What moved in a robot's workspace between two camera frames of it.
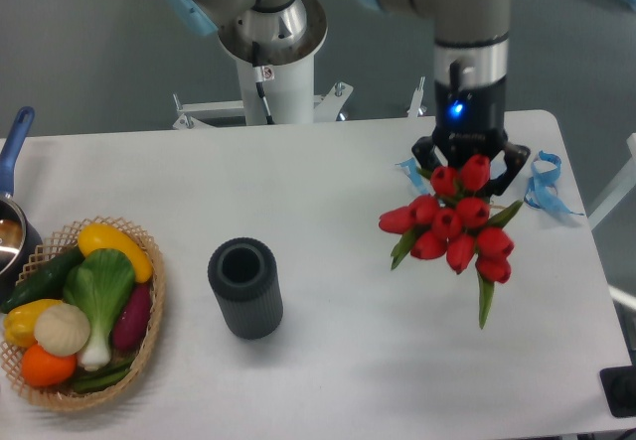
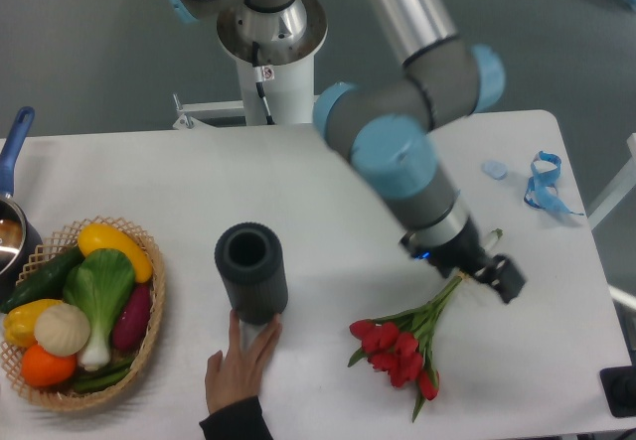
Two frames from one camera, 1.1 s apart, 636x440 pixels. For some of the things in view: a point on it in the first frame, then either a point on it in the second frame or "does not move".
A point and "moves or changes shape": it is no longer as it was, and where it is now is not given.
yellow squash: (97, 235) does not move
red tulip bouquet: (454, 220) to (398, 346)
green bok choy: (102, 283) does not move
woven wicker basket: (61, 398) does not move
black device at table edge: (619, 388) does not move
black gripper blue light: (468, 122) to (465, 250)
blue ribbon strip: (542, 191) does not move
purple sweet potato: (132, 320) does not move
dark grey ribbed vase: (244, 274) moves or changes shape
